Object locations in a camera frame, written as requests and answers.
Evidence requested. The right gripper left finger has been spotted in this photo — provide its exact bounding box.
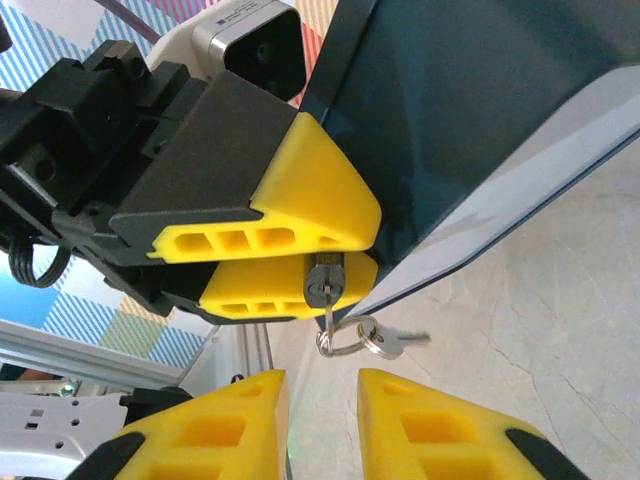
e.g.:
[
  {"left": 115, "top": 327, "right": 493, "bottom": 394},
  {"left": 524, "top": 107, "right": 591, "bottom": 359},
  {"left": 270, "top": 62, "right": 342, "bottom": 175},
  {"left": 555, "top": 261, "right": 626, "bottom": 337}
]
[{"left": 63, "top": 368, "right": 292, "bottom": 480}]

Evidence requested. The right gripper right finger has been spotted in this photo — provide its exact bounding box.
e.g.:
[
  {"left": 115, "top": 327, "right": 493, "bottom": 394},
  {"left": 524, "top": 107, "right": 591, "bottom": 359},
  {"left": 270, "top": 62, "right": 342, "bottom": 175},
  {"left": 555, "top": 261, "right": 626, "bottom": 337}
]
[{"left": 356, "top": 367, "right": 594, "bottom": 480}]

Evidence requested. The small grey padlock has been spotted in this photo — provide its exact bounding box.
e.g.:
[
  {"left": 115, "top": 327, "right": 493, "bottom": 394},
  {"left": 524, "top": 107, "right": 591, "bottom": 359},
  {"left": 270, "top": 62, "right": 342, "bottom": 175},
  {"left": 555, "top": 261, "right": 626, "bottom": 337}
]
[{"left": 302, "top": 251, "right": 348, "bottom": 312}]

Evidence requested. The silver key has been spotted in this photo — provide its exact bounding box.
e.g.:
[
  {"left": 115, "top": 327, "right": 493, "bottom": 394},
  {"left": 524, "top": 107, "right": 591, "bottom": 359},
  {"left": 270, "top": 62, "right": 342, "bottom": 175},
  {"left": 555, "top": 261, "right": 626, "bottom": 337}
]
[{"left": 322, "top": 283, "right": 335, "bottom": 335}]

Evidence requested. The silver key ring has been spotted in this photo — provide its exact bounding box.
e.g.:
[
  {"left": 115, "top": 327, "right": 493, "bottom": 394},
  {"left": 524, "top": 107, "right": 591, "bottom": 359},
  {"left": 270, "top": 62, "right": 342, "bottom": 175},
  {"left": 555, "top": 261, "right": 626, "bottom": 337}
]
[{"left": 314, "top": 313, "right": 382, "bottom": 358}]

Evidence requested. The dark blue box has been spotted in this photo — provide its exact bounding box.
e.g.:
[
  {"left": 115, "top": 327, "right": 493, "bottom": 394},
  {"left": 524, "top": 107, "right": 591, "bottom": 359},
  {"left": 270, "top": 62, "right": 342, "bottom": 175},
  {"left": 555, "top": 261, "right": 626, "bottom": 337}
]
[{"left": 298, "top": 0, "right": 640, "bottom": 322}]

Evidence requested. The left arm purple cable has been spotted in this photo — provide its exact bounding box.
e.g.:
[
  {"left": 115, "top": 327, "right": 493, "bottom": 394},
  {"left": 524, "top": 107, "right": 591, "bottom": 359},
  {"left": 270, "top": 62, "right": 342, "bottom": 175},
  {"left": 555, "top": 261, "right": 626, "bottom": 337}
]
[{"left": 94, "top": 0, "right": 162, "bottom": 47}]

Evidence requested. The aluminium table side rail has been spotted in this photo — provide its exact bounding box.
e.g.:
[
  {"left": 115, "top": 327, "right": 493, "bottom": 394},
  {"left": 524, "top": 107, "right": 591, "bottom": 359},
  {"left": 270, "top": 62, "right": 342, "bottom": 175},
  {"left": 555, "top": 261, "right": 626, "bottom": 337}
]
[{"left": 0, "top": 318, "right": 222, "bottom": 385}]

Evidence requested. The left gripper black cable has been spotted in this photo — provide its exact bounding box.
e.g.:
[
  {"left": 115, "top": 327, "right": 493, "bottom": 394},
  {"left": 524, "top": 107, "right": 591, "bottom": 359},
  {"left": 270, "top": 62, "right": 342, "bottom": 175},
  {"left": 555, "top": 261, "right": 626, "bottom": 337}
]
[{"left": 8, "top": 243, "right": 72, "bottom": 290}]

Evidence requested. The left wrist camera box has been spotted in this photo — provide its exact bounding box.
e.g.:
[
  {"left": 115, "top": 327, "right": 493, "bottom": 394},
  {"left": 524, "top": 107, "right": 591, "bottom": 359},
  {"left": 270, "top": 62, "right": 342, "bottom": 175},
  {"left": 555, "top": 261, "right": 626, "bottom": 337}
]
[{"left": 144, "top": 0, "right": 308, "bottom": 102}]

